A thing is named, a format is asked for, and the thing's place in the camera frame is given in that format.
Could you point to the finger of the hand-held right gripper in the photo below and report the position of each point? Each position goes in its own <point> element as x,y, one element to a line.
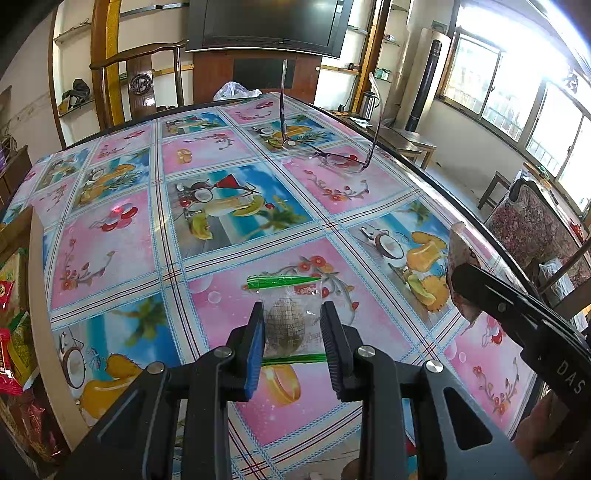
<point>489,290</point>

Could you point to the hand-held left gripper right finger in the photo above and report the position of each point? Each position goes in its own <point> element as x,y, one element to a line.
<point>334,360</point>

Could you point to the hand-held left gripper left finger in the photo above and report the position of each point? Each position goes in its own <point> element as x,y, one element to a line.
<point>254,364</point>

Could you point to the pale brown snack packet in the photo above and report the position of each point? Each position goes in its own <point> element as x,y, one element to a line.
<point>461,249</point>

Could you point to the clear round snack packet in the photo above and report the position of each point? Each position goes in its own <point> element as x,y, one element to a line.
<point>284,318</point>

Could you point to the cardboard box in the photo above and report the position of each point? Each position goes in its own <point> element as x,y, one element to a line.
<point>41,300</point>

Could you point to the person's right hand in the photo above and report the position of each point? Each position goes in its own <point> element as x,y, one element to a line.
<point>549,429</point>

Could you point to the floral armchair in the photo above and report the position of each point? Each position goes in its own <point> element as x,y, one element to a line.
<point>531,230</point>

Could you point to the wooden stool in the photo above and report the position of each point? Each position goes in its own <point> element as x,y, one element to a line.
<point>496,177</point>

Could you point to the wooden side table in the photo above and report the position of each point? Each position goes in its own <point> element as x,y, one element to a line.
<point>411,141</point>

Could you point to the large window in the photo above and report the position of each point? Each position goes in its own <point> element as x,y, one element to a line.
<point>485,78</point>

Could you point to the standing air conditioner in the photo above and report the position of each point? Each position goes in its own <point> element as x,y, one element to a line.
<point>429,78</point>

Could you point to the steel kettle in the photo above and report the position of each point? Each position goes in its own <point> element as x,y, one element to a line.
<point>367,106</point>

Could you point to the dark red snack packet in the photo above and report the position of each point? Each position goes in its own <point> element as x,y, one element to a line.
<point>37,424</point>

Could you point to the green triangular snack packet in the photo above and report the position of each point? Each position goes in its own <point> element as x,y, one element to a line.
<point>24,346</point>

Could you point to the green yellow snack packet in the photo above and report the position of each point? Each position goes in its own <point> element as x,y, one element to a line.
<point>16,272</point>

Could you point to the purple eyeglasses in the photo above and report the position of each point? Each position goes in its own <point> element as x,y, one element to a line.
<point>283,92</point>

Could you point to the white plastic bag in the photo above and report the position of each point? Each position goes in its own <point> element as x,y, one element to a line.
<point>231,90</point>

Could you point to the brown television cabinet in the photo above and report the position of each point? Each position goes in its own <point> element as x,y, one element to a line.
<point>212,74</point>

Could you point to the wooden chair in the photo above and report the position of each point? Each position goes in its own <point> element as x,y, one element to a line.
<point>141,85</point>

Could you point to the wooden cabinet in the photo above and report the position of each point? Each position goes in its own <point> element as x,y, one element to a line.
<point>18,166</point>

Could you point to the black television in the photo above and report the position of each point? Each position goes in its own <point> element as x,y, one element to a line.
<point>268,23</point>

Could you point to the wall shelf unit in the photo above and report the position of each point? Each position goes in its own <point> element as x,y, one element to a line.
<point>383,46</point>
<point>74,55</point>

